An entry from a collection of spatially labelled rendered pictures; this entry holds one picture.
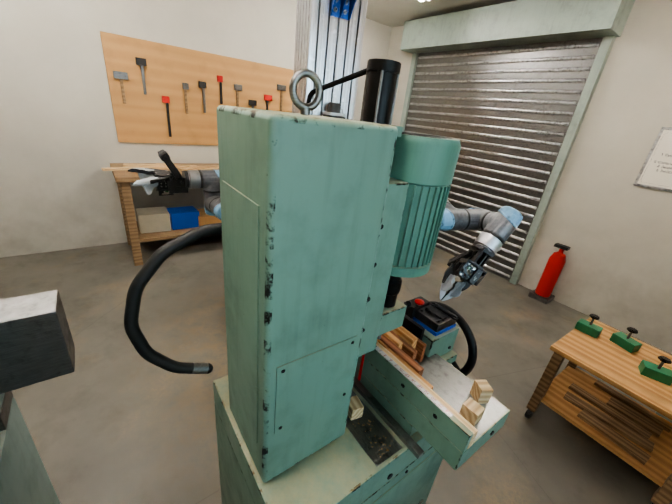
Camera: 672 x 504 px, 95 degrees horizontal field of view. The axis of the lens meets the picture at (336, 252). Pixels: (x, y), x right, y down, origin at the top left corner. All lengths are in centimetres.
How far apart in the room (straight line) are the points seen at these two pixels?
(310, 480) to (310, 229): 57
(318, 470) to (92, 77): 357
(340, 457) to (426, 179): 66
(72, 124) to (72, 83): 34
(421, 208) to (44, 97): 350
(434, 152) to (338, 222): 27
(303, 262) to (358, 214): 12
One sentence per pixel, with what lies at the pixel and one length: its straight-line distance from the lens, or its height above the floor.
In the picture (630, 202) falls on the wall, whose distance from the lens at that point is 369.
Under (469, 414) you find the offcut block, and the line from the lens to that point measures 87.
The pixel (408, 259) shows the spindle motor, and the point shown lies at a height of 125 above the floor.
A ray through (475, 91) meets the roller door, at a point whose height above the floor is 193.
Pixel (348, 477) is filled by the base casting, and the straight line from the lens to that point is 85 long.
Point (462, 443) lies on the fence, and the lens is 81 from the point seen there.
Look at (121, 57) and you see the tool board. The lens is 381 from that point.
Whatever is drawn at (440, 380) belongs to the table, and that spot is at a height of 90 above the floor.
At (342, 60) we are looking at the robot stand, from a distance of 163.
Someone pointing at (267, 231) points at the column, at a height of 137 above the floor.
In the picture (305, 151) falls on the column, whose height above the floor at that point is 148.
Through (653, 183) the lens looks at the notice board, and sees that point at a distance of 364.
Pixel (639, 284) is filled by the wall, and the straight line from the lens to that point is 378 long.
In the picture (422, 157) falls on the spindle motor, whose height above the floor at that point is 147.
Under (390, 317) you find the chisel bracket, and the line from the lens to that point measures 85.
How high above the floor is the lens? 153
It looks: 24 degrees down
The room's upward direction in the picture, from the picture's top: 7 degrees clockwise
